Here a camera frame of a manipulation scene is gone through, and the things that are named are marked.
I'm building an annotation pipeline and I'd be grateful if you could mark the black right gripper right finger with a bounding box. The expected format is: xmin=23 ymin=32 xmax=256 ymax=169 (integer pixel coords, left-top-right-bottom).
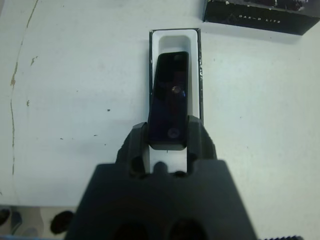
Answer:
xmin=186 ymin=114 xmax=218 ymax=174

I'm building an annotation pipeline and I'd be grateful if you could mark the black box base white insert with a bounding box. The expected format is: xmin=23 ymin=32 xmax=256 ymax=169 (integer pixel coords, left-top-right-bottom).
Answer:
xmin=149 ymin=27 xmax=205 ymax=175

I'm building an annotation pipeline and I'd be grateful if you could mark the black slim camera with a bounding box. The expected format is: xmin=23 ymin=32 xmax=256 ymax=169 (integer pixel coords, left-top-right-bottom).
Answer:
xmin=147 ymin=51 xmax=191 ymax=151

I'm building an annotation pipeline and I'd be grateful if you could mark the black box lid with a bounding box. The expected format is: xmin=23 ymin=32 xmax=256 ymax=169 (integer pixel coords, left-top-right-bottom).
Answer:
xmin=202 ymin=0 xmax=319 ymax=36

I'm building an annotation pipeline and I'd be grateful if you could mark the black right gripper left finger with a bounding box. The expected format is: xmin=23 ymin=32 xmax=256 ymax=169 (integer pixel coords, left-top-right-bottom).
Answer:
xmin=116 ymin=122 xmax=151 ymax=179

